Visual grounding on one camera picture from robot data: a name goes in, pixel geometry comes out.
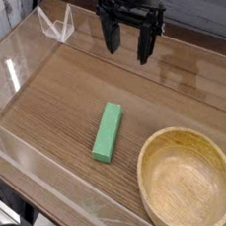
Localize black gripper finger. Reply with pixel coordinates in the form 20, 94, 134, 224
100, 9, 121, 54
137, 23, 156, 65

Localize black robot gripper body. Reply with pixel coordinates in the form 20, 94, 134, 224
96, 0, 166, 36

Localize green rectangular block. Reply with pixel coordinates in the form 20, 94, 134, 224
92, 103, 122, 163

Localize brown wooden bowl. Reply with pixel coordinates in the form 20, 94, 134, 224
136, 127, 226, 226

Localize clear acrylic enclosure walls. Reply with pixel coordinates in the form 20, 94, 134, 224
0, 0, 226, 226

